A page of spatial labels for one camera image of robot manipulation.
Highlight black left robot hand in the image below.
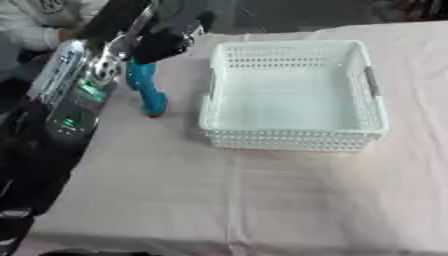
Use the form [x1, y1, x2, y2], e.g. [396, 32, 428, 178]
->
[78, 0, 217, 65]

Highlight teal handheld tool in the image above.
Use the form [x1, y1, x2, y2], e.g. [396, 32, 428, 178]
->
[124, 57, 170, 118]

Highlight white plastic basket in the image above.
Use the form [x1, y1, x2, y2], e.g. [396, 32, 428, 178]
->
[197, 39, 391, 153]

